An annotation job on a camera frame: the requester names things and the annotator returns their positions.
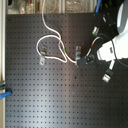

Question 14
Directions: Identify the black perforated pegboard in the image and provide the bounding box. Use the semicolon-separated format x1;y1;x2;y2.
6;13;128;128

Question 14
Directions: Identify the blue object top right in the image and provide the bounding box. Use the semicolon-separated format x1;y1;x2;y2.
95;0;102;13

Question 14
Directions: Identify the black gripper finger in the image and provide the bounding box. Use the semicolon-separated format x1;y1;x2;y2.
77;55;96;66

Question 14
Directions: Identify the upper left metal clip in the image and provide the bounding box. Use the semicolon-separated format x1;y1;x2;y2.
41;46;47;54

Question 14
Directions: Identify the lower left metal clip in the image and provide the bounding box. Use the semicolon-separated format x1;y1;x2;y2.
39;56;45;65

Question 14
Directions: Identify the centre metal clip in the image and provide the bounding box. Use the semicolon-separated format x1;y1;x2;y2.
76;46;81;57

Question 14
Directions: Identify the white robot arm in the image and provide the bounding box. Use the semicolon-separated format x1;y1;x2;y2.
77;0;128;66

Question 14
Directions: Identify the silver connector lower right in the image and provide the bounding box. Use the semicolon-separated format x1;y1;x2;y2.
102;73;112;83

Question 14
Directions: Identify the blue clamp left edge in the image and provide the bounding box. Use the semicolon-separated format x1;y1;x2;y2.
0;82;12;99

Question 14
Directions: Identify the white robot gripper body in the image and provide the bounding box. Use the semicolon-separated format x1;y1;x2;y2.
97;40;115;61

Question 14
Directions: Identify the white cable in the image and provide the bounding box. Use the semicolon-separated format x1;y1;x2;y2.
36;0;80;64

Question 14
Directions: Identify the silver clip upper right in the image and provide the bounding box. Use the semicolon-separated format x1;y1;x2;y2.
92;26;99;36

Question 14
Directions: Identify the metal clip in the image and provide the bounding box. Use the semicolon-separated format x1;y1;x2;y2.
76;46;81;57
41;46;47;54
39;56;45;65

